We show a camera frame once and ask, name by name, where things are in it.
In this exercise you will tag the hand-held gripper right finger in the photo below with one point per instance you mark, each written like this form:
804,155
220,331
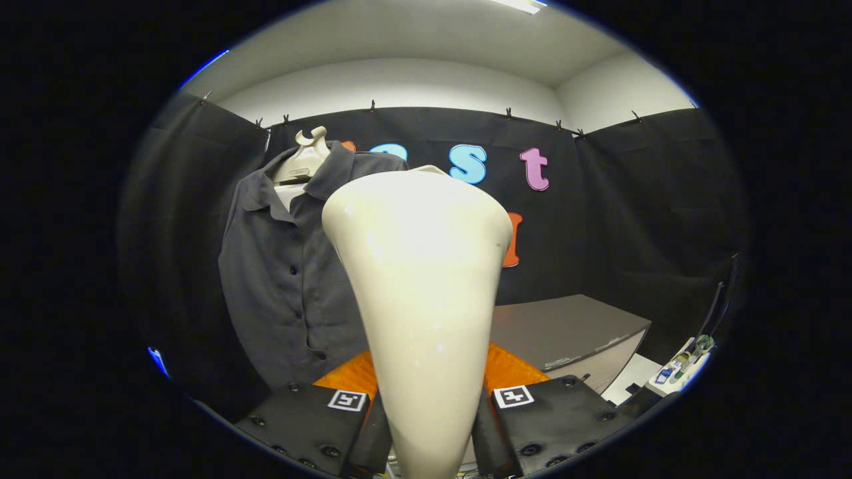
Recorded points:
559,419

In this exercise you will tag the black backdrop cloth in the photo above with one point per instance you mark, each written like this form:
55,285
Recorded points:
652,213

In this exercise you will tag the dark grey button shirt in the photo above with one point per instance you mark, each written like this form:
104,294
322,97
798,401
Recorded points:
279,286

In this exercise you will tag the cream steamer hanger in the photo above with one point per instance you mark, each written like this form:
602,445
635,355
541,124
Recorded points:
303,163

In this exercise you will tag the smartphone with lit screen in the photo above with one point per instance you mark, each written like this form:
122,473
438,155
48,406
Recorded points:
158,362

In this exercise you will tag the white garment steamer head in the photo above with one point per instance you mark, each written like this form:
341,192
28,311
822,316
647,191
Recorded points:
419,286

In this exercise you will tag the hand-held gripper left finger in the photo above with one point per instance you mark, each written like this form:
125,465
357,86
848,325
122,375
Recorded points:
299,422

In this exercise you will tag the white paper sheet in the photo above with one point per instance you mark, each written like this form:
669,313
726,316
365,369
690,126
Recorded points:
632,379

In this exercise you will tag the grey low cabinet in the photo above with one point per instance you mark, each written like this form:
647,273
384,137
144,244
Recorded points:
566,326

